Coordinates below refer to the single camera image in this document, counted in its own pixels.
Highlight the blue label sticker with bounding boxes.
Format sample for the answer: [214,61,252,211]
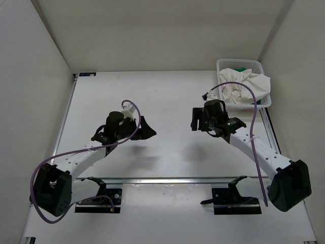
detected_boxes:
[79,72,96,77]

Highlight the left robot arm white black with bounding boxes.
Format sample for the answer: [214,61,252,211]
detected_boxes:
[31,111,156,217]

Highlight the white plastic basket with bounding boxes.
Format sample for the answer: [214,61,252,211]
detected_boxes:
[216,58,272,110]

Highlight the green t shirt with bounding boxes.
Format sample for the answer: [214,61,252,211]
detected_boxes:
[233,68,246,72]

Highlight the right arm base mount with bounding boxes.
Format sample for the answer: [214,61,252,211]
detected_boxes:
[200,176,262,215]

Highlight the white t shirt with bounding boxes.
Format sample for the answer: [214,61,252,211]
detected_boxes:
[219,68,271,104]

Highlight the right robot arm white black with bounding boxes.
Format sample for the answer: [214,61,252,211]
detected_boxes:
[191,99,312,212]

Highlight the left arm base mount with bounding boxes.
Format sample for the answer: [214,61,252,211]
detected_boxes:
[71,177,122,214]

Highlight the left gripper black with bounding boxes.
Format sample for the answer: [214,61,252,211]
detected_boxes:
[115,115,156,140]

